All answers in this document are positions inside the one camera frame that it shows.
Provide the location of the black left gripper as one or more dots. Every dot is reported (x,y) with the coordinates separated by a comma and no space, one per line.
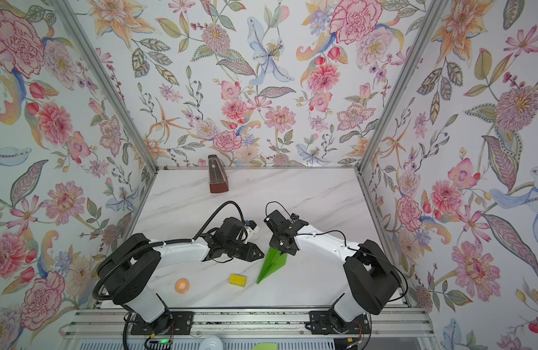
(250,254)

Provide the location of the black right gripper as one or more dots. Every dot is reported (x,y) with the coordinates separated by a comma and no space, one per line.
(273,243)

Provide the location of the green square paper sheet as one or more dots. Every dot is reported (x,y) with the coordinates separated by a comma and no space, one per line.
(273,261)

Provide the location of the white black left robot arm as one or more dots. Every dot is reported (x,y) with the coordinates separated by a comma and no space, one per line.
(125,274)

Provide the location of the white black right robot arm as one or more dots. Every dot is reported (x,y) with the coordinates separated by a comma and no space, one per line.
(372,279)

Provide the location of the yellow sponge block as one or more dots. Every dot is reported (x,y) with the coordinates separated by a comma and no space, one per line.
(237,280)

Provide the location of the brown wooden metronome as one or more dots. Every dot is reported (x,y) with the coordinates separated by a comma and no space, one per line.
(218,181)

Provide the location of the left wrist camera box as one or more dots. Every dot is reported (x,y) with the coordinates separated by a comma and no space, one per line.
(251,229)

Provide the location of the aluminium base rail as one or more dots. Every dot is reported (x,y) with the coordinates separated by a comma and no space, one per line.
(393,322)

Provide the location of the aluminium frame post right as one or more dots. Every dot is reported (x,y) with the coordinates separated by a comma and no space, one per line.
(429,23)

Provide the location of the aluminium frame post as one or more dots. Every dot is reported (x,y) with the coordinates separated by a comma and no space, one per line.
(74,28)
(429,23)

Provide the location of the aluminium frame post left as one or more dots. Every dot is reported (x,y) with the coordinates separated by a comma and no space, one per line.
(74,28)

